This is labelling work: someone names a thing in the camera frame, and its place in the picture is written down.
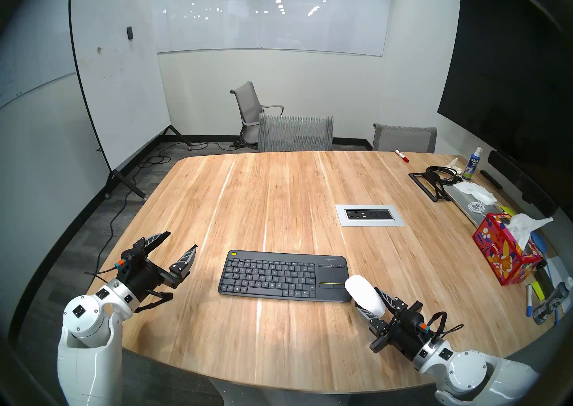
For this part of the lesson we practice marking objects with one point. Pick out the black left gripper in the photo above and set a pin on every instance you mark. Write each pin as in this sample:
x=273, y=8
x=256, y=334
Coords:
x=143, y=277

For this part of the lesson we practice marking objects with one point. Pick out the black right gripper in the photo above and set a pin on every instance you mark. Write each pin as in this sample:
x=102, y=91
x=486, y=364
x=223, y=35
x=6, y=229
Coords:
x=405, y=331

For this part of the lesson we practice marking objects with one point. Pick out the white computer mouse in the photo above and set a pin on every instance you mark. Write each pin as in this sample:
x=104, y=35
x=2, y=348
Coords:
x=365, y=293

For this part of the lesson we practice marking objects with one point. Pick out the dark grey touchpad keyboard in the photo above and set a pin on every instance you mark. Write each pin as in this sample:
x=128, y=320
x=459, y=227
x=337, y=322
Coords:
x=333, y=275

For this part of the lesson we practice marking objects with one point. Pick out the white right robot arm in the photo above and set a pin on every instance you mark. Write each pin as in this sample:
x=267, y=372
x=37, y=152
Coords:
x=470, y=373

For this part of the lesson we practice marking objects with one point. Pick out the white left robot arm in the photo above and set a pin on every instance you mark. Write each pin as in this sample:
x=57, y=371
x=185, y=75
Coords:
x=85, y=320

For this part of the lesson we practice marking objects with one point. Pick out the silver table power outlet box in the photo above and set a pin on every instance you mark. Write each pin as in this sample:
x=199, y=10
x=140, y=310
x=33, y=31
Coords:
x=369, y=215

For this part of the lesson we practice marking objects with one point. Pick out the silver closed laptop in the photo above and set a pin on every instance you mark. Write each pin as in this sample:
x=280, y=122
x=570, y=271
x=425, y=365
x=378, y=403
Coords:
x=463, y=208

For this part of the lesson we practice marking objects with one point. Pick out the red floral tissue box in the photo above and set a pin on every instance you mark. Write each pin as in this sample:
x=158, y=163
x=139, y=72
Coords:
x=501, y=253

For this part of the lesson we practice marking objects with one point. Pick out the black laptop stand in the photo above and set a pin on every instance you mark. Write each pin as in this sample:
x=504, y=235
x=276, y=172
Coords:
x=433, y=180

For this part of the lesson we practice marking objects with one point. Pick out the blue whiteboard marker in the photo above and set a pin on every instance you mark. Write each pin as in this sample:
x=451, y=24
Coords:
x=529, y=300

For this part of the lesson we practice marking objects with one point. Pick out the red capped white marker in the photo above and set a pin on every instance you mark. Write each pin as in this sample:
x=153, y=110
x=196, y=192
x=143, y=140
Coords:
x=401, y=155

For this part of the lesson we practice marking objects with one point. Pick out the large white facial tissue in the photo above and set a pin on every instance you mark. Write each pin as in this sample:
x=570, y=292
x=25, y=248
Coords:
x=521, y=228

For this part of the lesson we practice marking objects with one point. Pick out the small crumpled white tissue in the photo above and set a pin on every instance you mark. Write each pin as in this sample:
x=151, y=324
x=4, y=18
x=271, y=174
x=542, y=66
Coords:
x=454, y=164

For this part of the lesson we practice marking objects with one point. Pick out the white mobile whiteboard on stand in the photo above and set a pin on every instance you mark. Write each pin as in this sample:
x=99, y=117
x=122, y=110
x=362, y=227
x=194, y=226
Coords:
x=121, y=87

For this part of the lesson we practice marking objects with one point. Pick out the blue plastic object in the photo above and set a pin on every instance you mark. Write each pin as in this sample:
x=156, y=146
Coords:
x=539, y=243

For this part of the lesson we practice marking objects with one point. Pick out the grey armrest office chair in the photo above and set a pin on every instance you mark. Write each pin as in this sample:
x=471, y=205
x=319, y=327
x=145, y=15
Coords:
x=246, y=98

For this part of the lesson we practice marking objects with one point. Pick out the whiteboard cleaner spray bottle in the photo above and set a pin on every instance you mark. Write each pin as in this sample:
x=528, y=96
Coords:
x=472, y=165

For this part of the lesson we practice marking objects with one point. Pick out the grey mesh office chair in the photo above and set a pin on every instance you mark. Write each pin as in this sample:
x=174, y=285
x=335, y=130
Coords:
x=295, y=134
x=405, y=140

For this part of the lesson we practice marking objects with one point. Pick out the white paper sheet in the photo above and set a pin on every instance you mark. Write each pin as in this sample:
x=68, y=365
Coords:
x=557, y=273

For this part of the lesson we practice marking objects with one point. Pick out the black video conference bar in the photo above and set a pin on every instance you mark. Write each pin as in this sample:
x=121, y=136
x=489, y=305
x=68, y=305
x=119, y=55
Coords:
x=523, y=185

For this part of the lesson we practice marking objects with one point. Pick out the glass wall whiteboard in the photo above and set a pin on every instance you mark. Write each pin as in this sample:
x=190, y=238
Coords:
x=268, y=29
x=36, y=51

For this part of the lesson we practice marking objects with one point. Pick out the large black wall television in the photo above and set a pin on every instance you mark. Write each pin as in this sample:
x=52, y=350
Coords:
x=506, y=74

